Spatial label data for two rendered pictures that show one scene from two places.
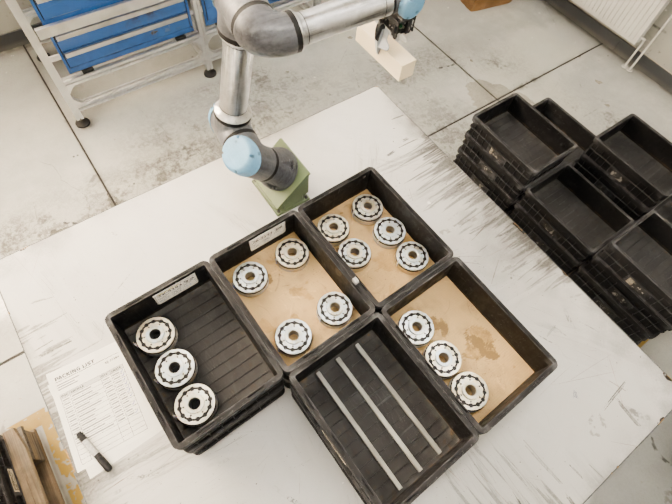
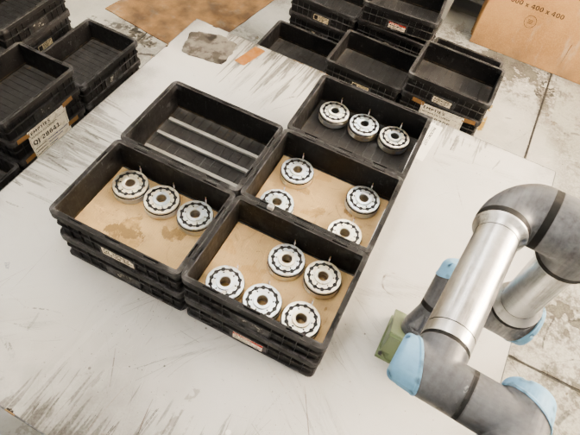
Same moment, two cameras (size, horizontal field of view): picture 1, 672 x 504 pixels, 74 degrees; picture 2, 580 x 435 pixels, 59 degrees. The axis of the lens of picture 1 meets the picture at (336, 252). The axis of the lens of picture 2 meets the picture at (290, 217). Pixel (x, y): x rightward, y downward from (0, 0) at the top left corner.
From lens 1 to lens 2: 1.33 m
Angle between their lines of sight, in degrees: 61
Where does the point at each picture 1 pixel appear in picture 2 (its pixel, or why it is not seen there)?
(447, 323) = (164, 239)
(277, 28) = (507, 192)
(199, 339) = (364, 152)
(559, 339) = (22, 315)
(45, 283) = (507, 174)
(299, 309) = (305, 198)
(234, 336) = not seen: hidden behind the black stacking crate
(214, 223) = not seen: hidden behind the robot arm
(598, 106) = not seen: outside the picture
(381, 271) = (250, 261)
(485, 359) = (117, 222)
